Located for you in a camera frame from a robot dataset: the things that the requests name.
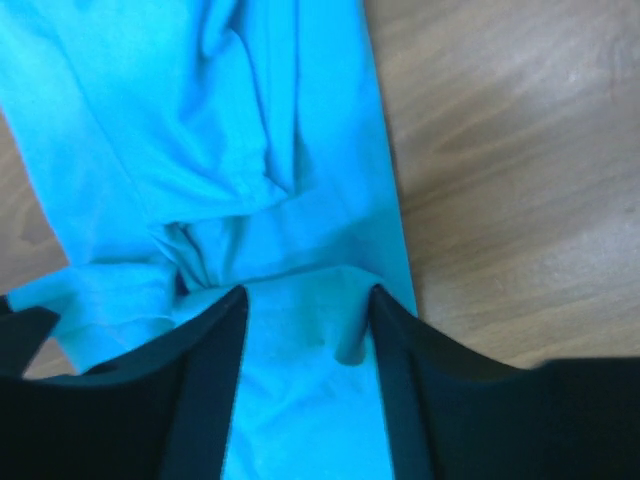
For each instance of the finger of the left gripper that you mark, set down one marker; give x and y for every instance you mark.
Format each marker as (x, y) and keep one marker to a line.
(22, 335)

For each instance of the cyan t shirt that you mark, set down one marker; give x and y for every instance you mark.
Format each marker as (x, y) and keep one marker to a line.
(181, 148)

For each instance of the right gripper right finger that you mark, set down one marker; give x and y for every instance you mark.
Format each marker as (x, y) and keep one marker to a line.
(452, 413)

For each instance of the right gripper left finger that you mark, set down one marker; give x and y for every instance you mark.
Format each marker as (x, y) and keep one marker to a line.
(161, 411)

